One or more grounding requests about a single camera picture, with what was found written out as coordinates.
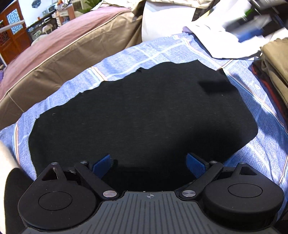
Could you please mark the white cloth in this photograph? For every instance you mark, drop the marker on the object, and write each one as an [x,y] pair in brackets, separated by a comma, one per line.
[238,29]

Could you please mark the black sock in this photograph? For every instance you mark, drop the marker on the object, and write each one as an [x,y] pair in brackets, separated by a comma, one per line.
[16,184]

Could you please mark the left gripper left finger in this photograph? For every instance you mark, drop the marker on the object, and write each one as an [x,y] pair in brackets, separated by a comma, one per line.
[84,184]

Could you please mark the white pillow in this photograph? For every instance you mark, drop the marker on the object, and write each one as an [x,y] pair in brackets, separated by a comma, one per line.
[164,19]

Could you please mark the green plant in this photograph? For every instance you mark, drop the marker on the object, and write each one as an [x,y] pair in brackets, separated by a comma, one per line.
[88,5]

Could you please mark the olive folded garment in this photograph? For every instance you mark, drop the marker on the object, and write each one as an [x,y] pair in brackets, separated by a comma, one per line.
[274,64]

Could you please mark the blue checked bed sheet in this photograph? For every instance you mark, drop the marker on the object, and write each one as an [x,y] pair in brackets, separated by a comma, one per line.
[267,152]

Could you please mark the dark red folded garment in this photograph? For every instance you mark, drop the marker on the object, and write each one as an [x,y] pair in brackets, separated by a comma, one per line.
[269,88]

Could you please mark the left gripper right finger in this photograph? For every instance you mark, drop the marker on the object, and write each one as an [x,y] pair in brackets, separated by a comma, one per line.
[214,180]

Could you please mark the pink brown duvet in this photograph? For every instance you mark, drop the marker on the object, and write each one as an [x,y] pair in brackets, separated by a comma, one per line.
[44,67]

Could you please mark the black garment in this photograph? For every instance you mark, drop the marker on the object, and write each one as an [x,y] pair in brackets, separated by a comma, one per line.
[147,122]

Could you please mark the red wooden door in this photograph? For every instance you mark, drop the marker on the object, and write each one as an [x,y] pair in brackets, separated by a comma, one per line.
[15,39]

